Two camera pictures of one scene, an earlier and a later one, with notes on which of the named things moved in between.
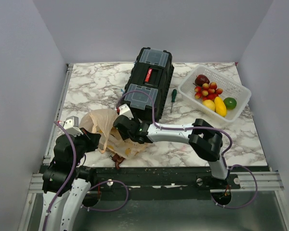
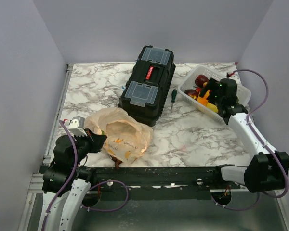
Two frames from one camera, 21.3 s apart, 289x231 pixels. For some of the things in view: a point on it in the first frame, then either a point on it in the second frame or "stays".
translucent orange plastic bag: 102,121 stays
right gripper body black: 125,136 to 214,97
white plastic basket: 231,88 stays
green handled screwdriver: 174,92 stays
